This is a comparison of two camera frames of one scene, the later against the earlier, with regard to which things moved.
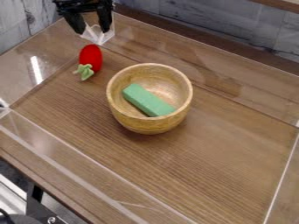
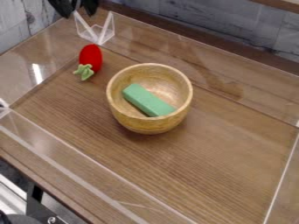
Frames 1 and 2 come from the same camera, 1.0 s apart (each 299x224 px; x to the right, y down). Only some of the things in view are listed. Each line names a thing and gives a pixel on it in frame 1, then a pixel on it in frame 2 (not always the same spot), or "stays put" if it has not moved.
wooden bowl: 162,81 stays put
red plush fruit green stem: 89,61 stays put
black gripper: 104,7 → 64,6
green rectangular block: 145,101 stays put
